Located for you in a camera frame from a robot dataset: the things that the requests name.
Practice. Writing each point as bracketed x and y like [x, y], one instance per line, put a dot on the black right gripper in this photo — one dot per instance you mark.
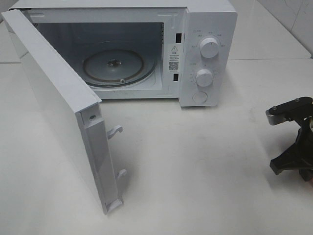
[300, 154]

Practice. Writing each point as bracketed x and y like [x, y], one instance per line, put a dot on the round door release button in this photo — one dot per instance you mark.
[200, 97]

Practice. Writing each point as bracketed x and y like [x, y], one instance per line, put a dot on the white lower microwave knob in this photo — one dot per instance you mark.
[204, 78]

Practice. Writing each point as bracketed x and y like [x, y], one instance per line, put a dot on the white microwave knob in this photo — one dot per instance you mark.
[204, 78]
[209, 46]

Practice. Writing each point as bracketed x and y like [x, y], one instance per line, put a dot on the white upper microwave knob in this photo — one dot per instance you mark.
[209, 46]

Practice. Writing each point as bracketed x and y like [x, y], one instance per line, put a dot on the white microwave oven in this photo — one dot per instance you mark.
[95, 50]

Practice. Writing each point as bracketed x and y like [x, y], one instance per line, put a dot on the warning label sticker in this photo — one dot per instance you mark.
[174, 54]

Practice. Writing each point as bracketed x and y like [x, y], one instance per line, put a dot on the glass turntable plate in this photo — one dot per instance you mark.
[117, 68]

